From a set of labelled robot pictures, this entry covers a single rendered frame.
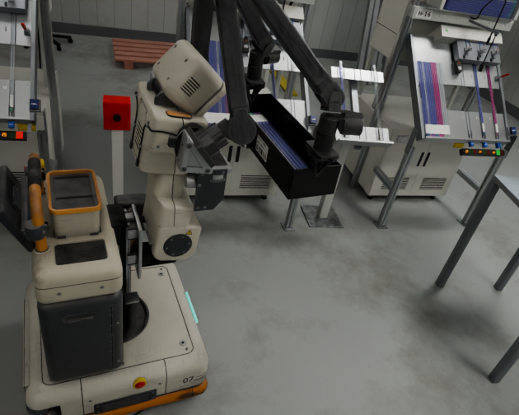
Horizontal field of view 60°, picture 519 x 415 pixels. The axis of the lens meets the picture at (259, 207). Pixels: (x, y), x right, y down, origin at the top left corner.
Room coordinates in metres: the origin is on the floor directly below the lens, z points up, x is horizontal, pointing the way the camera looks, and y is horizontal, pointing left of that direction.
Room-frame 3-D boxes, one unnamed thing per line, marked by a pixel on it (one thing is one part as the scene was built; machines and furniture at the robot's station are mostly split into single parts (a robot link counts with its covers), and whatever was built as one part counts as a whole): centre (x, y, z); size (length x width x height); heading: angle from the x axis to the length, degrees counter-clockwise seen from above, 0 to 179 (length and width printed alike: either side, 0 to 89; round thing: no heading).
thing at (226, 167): (1.34, 0.24, 0.99); 0.28 x 0.16 x 0.22; 29
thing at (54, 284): (1.16, 0.58, 0.59); 0.55 x 0.34 x 0.83; 29
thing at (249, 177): (2.88, 0.35, 0.31); 0.70 x 0.65 x 0.62; 111
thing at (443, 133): (3.23, -1.09, 0.65); 1.01 x 0.73 x 1.29; 21
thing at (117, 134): (2.19, 0.86, 0.39); 0.24 x 0.24 x 0.78; 21
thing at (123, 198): (1.34, 0.38, 0.68); 0.28 x 0.27 x 0.25; 29
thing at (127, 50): (5.20, 1.46, 0.05); 1.16 x 0.80 x 0.11; 111
